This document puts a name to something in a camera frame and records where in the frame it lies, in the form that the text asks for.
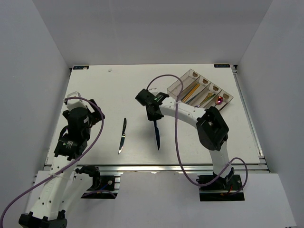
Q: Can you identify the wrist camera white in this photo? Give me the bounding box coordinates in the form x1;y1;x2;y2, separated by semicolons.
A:
63;91;87;111
149;88;158;94

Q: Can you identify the purple cable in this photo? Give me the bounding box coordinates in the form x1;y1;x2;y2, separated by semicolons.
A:
146;74;248;195
0;96;105;228

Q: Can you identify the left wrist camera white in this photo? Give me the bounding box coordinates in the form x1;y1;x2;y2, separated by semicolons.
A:
63;91;87;111

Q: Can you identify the orange chopstick horizontal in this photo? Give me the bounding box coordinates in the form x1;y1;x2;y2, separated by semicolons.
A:
183;83;200;102

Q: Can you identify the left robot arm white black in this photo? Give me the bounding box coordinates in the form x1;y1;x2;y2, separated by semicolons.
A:
19;95;105;228

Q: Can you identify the ornate gold fork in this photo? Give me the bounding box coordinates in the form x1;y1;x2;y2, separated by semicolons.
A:
201;93;215;104

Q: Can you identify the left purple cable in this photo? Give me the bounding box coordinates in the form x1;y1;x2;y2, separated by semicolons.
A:
0;96;105;228

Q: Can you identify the blue label left corner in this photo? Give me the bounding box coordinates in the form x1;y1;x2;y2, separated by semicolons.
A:
72;66;89;70

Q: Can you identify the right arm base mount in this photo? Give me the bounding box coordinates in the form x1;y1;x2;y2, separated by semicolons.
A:
199;174;245;202

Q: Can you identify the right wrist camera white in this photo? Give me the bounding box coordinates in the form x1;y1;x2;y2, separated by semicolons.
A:
149;88;158;94

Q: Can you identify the iridescent purple spoon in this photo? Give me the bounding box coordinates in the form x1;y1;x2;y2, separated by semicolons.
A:
215;96;224;105

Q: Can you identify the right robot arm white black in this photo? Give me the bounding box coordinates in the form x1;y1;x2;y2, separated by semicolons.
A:
135;89;234;190

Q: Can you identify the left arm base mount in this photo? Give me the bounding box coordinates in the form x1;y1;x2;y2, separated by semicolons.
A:
75;165;119;199

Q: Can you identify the blue iridescent knife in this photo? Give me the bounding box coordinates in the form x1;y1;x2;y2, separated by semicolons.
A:
153;120;161;150

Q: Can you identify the blue label corner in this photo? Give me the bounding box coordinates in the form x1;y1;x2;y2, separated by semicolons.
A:
72;66;89;70
214;64;231;68

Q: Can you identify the clear compartment organizer tray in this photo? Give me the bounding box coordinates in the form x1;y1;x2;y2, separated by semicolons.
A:
167;65;240;112

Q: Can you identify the blue label right corner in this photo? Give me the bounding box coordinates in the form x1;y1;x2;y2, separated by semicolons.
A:
214;64;231;68

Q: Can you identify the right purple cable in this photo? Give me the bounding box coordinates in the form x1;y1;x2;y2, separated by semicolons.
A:
146;74;248;195

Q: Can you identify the iridescent green fork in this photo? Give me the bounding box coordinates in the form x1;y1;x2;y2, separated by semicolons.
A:
197;94;215;107

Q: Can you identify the black handle silver knife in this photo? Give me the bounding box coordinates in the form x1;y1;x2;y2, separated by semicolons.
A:
118;118;127;154

